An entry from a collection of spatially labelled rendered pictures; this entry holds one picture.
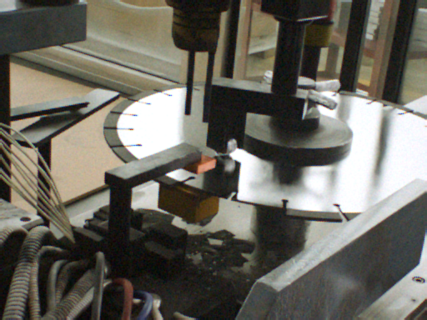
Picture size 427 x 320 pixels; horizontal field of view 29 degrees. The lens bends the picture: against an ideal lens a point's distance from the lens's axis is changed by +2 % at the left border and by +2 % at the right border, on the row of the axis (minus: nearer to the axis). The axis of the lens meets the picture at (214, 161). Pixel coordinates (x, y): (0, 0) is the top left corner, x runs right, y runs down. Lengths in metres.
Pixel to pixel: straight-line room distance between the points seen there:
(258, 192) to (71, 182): 0.51
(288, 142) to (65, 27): 0.24
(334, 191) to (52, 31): 0.30
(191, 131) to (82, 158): 0.46
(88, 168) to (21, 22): 0.44
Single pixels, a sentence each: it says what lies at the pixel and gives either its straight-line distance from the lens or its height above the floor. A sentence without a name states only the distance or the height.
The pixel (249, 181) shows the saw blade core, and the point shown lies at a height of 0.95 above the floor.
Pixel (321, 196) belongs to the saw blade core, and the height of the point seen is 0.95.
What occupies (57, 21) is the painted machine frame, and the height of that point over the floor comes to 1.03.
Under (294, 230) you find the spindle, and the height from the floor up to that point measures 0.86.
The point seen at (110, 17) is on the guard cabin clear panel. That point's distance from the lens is 1.54.
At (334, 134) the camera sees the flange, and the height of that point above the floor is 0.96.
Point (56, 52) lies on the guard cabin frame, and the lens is 1.62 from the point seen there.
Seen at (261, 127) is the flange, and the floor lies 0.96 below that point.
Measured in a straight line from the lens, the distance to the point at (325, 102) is 0.73.
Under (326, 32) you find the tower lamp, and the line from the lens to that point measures 1.04.
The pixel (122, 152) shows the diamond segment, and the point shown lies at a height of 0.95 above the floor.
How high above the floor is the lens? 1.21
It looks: 22 degrees down
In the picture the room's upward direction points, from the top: 6 degrees clockwise
